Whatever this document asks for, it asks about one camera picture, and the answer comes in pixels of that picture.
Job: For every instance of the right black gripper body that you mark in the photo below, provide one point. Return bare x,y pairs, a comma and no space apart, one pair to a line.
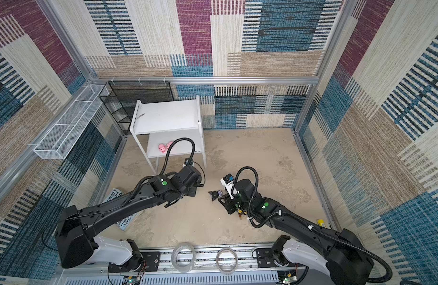
233,205

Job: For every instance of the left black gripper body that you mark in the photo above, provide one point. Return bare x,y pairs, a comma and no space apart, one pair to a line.
191,192

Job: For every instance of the pink pig toy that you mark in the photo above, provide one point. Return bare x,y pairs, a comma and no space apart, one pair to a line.
162,148
168,145

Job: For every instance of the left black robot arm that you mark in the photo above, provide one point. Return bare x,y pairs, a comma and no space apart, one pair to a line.
77,234

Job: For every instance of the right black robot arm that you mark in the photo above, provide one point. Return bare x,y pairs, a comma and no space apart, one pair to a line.
339,255

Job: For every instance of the white two-tier shelf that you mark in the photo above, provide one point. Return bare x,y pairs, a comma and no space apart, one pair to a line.
159,123

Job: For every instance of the black purple bat toy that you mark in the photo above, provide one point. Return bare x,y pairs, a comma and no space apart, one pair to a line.
215,195

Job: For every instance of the clear tape roll right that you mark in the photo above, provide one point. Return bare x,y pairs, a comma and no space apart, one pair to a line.
227,261

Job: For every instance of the clear tape roll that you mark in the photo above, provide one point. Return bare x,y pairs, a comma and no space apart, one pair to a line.
227,261
183,257

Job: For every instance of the colourful children's book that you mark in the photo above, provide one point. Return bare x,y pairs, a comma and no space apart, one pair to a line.
125,223

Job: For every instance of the clear tape roll left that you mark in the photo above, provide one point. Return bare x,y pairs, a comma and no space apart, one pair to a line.
183,257

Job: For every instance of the yellow glue tube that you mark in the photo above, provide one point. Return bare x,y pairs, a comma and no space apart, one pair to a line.
321,223

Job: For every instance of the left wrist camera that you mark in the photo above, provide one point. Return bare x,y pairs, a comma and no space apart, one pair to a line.
188,161

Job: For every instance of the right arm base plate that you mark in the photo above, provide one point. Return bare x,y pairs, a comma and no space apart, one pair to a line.
268,257

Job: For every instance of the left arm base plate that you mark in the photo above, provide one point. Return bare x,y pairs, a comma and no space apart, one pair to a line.
148,262

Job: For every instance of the black wire mesh rack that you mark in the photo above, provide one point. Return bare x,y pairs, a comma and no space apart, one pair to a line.
120,98

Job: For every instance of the white wire mesh basket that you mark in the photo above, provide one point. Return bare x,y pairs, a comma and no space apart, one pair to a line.
64,134

